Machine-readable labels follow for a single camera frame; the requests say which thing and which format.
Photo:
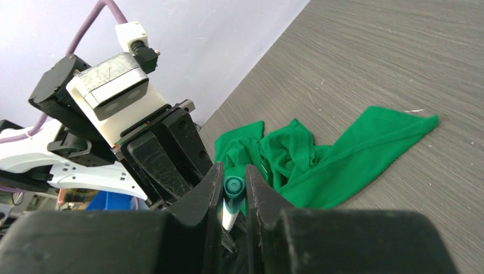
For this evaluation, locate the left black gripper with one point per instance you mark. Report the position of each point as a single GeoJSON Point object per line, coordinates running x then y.
{"type": "Point", "coordinates": [164, 154]}

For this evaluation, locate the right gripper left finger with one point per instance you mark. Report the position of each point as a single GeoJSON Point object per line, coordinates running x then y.
{"type": "Point", "coordinates": [183, 238]}

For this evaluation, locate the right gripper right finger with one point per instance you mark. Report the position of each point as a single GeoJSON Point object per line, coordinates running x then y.
{"type": "Point", "coordinates": [286, 239]}

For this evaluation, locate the white pen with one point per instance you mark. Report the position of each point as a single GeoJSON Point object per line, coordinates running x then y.
{"type": "Point", "coordinates": [229, 216]}

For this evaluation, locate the teal pen cap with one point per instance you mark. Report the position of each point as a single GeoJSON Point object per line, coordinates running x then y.
{"type": "Point", "coordinates": [234, 194]}

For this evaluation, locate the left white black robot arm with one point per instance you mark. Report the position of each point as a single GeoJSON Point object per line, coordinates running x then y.
{"type": "Point", "coordinates": [67, 152]}

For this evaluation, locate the green cloth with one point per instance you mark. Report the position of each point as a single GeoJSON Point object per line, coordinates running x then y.
{"type": "Point", "coordinates": [323, 176]}

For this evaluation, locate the blue object on floor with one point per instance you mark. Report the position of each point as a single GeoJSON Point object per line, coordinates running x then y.
{"type": "Point", "coordinates": [104, 200]}

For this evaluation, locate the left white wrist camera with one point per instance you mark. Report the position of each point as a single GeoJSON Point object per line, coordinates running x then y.
{"type": "Point", "coordinates": [115, 95]}

